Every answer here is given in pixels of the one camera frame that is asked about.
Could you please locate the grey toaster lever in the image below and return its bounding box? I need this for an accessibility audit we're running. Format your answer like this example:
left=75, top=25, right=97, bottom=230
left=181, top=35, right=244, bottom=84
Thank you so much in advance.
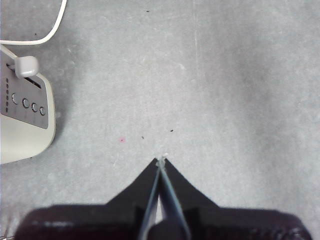
left=13, top=55, right=41, bottom=77

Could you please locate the cream two-slot toaster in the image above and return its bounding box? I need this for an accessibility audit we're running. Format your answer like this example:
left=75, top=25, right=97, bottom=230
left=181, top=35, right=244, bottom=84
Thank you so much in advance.
left=0, top=44, right=57, bottom=165

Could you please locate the white toaster power cord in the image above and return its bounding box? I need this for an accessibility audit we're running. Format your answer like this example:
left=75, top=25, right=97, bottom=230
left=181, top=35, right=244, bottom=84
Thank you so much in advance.
left=0, top=0, right=68, bottom=47

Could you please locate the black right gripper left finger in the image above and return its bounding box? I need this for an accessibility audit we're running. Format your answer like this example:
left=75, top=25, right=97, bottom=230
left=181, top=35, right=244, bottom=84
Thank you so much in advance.
left=13, top=157, right=160, bottom=240

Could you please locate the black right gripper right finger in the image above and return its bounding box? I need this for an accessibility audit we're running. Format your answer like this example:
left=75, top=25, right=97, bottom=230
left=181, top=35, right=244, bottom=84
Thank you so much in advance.
left=161, top=158, right=313, bottom=240

